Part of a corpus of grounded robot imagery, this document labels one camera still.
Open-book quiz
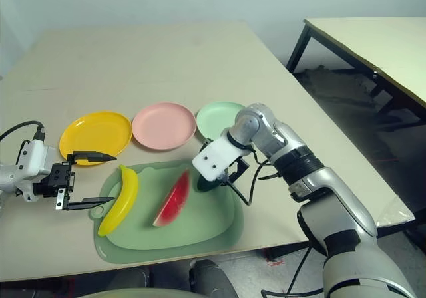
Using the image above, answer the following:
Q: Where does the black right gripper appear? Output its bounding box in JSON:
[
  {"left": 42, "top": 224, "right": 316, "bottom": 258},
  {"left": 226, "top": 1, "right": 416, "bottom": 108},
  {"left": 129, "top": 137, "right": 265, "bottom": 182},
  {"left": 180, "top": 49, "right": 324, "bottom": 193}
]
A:
[{"left": 196, "top": 158, "right": 250, "bottom": 193}]

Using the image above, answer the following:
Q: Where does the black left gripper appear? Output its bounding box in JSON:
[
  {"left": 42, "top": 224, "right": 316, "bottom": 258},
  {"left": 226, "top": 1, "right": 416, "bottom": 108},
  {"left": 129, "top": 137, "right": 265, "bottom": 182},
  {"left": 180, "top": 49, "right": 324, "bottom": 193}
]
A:
[{"left": 33, "top": 150, "right": 118, "bottom": 212}]

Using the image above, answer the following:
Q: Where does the yellow toy banana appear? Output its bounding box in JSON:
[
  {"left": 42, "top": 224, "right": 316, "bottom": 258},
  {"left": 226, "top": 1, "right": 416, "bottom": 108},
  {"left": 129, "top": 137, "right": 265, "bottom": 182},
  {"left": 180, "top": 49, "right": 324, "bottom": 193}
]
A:
[{"left": 97, "top": 164, "right": 140, "bottom": 237}]

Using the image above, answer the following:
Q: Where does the red toy watermelon slice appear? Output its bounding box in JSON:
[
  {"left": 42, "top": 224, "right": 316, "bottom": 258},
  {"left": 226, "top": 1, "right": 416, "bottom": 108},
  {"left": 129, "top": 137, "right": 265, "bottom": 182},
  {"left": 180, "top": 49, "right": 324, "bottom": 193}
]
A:
[{"left": 152, "top": 168, "right": 191, "bottom": 228}]

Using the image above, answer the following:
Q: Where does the light green plate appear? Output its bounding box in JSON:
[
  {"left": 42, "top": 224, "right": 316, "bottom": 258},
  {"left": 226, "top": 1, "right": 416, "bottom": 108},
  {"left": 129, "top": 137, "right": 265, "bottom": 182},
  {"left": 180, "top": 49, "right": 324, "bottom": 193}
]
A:
[{"left": 105, "top": 160, "right": 236, "bottom": 251}]

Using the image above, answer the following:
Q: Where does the yellow plastic plate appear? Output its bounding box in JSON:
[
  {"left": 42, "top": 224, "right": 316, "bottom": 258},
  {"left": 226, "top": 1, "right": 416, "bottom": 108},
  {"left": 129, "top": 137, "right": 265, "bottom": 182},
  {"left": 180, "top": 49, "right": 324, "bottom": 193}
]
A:
[{"left": 59, "top": 111, "right": 132, "bottom": 168}]

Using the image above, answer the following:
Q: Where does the mint green plastic plate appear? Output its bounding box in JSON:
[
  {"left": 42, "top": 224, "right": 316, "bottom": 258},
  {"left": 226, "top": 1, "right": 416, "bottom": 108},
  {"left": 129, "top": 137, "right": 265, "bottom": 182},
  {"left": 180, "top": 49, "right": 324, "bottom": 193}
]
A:
[{"left": 195, "top": 101, "right": 249, "bottom": 142}]

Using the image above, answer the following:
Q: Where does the pink plastic plate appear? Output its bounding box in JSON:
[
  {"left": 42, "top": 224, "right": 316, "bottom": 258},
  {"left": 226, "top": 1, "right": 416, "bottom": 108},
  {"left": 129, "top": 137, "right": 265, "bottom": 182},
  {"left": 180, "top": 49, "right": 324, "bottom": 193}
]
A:
[{"left": 131, "top": 102, "right": 196, "bottom": 152}]

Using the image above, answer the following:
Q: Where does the pale green curved surface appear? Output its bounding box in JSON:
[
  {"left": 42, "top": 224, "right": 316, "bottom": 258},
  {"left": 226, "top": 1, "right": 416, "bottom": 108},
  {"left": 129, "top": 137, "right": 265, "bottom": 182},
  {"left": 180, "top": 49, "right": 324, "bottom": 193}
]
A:
[{"left": 78, "top": 287, "right": 190, "bottom": 298}]

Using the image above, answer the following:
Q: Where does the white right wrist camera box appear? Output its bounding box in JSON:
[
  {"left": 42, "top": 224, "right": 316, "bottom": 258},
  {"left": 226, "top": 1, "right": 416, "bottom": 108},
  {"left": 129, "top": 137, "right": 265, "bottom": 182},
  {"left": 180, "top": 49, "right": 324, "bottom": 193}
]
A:
[{"left": 192, "top": 137, "right": 249, "bottom": 182}]

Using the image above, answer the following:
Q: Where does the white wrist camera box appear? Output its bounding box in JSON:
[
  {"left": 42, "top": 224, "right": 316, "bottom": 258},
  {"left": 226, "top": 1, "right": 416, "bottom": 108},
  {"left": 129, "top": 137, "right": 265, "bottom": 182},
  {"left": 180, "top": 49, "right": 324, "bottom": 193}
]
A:
[
  {"left": 192, "top": 137, "right": 249, "bottom": 182},
  {"left": 15, "top": 140, "right": 57, "bottom": 202}
]

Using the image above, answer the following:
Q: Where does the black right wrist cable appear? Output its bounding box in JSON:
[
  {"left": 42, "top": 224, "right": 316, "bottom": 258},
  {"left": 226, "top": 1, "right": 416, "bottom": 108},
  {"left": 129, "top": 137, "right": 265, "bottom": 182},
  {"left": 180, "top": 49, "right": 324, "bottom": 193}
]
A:
[{"left": 229, "top": 146, "right": 284, "bottom": 207}]

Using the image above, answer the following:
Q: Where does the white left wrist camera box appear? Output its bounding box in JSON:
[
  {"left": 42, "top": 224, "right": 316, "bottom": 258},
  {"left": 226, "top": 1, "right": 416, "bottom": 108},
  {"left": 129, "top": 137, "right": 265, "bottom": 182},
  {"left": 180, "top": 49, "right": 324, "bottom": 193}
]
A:
[{"left": 15, "top": 140, "right": 57, "bottom": 202}]

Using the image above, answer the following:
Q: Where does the green board with handle hole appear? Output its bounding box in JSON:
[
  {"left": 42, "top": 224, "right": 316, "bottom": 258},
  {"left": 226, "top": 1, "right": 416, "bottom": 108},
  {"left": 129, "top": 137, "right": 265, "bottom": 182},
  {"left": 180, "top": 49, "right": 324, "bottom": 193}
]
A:
[{"left": 88, "top": 160, "right": 244, "bottom": 265}]

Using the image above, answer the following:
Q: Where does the black left wrist camera cable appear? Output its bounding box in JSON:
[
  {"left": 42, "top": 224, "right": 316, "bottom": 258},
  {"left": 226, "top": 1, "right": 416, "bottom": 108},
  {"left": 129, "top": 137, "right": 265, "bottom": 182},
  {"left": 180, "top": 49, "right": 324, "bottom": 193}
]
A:
[{"left": 0, "top": 120, "right": 47, "bottom": 142}]

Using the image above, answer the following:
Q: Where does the black cable under table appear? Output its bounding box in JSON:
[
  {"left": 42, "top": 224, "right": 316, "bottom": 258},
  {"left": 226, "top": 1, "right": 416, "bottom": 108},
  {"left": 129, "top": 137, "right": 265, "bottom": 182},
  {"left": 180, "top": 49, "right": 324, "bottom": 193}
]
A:
[{"left": 261, "top": 244, "right": 325, "bottom": 298}]

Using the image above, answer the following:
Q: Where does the beige table with black frame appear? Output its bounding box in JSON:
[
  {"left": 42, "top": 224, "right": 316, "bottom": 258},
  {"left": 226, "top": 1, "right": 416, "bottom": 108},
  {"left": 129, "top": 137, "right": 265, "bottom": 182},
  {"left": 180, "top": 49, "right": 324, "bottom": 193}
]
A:
[{"left": 286, "top": 17, "right": 426, "bottom": 219}]

